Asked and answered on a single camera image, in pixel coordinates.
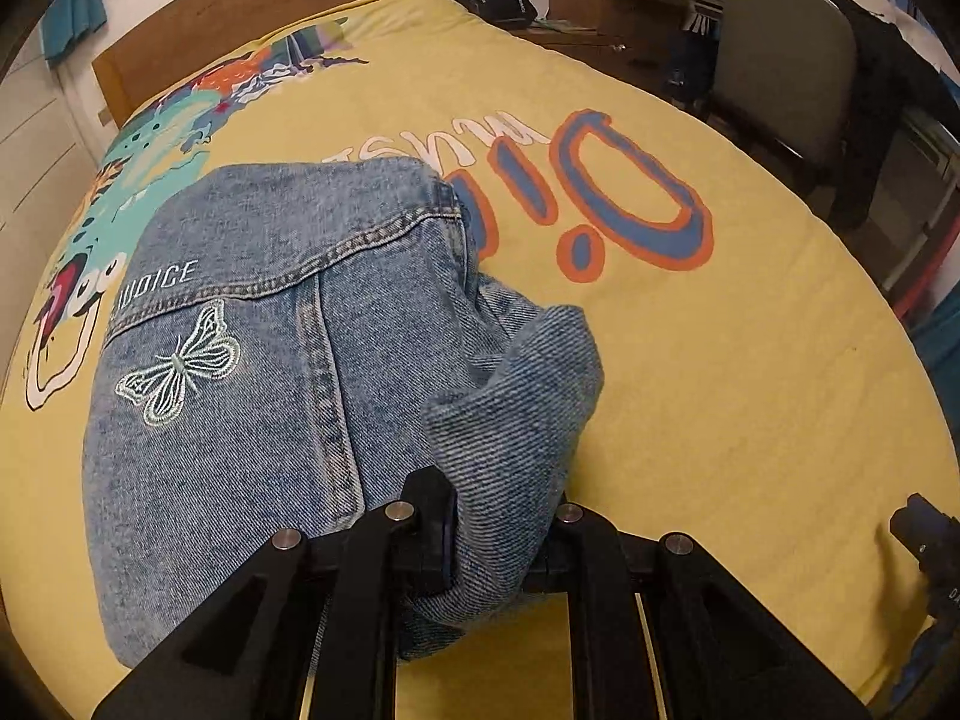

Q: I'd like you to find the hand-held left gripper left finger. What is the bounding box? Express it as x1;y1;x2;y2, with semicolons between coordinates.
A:
91;467;458;720

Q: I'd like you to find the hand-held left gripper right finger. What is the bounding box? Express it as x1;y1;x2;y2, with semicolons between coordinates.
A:
525;502;871;720

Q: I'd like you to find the blue denim jacket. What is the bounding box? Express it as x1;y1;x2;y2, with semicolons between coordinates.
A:
81;160;605;668

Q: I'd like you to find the yellow printed bedspread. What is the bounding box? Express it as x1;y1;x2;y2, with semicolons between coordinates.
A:
0;0;946;720

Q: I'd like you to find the dark jacket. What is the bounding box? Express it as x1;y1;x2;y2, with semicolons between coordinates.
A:
814;0;953;233

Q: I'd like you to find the grey chair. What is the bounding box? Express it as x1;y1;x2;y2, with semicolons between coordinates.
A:
705;0;860;188

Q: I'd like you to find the wooden headboard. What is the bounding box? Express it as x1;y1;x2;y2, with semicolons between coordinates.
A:
91;0;451;128

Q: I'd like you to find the white wardrobe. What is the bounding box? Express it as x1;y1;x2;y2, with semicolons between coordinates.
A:
0;37;98;241

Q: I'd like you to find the wooden desk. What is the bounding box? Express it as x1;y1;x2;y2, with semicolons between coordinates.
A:
547;0;725;91

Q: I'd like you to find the teal curtain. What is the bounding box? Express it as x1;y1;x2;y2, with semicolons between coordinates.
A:
41;0;107;67

